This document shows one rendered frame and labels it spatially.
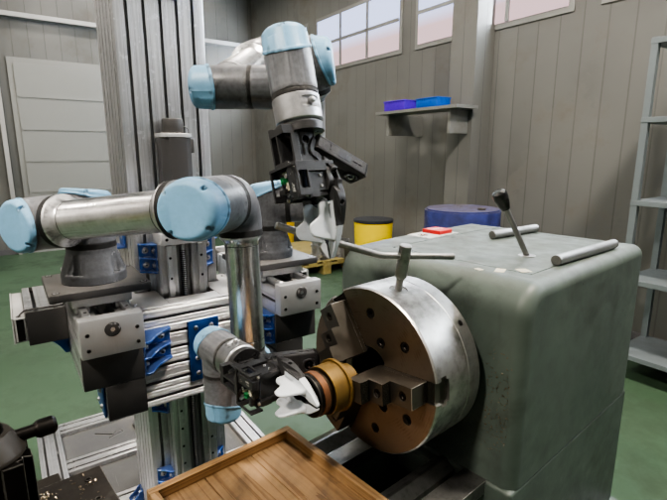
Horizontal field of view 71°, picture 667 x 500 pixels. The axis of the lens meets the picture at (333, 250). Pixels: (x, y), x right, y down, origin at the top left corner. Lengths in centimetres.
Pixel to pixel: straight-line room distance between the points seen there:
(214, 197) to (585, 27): 407
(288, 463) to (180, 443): 71
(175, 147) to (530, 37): 395
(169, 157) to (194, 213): 53
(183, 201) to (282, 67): 30
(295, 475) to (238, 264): 44
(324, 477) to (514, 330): 44
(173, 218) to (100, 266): 41
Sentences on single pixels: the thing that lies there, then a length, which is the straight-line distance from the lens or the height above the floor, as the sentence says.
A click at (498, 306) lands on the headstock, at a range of 88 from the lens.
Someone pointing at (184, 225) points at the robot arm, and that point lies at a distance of 89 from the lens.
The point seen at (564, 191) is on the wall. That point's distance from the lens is 457.
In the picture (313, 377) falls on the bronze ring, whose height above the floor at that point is 111.
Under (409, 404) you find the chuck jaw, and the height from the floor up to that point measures 108.
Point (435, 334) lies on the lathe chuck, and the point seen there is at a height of 118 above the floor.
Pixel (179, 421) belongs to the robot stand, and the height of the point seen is 67.
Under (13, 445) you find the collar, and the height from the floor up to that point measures 114.
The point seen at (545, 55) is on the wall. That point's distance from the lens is 478.
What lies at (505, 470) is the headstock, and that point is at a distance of 100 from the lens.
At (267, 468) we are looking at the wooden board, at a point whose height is 88.
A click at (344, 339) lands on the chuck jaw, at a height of 114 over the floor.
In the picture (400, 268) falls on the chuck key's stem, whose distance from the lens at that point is 84.
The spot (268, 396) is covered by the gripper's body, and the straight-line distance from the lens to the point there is 85.
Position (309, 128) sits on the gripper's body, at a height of 151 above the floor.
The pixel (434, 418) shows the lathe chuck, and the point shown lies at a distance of 83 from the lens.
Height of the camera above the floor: 148
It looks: 12 degrees down
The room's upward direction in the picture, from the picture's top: straight up
